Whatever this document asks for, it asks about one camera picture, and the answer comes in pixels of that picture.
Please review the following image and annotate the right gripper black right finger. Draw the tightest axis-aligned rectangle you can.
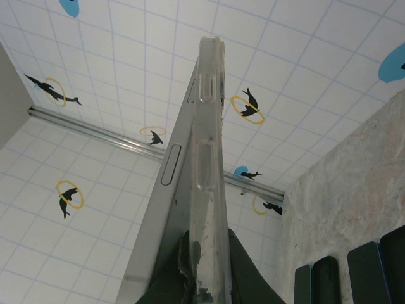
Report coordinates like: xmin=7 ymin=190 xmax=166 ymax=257
xmin=227 ymin=227 xmax=286 ymax=304

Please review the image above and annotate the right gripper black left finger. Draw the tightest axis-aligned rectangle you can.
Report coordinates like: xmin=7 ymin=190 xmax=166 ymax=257
xmin=135 ymin=229 xmax=201 ymax=304

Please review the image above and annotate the dark teal-edged smartphone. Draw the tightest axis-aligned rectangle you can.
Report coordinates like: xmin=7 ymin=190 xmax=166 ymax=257
xmin=294 ymin=265 xmax=314 ymax=304

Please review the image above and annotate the black phone case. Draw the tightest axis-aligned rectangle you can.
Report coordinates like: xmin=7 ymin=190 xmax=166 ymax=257
xmin=311 ymin=255 xmax=342 ymax=304
xmin=378 ymin=225 xmax=405 ymax=304

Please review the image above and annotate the silver smartphone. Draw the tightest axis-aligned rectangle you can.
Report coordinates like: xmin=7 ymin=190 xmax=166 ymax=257
xmin=115 ymin=56 xmax=201 ymax=304

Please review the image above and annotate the blue smartphone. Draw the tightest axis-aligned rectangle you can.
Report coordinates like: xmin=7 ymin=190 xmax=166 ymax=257
xmin=347 ymin=241 xmax=393 ymax=304

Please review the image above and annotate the black smartphone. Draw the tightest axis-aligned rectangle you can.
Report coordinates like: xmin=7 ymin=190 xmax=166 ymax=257
xmin=188 ymin=35 xmax=232 ymax=304

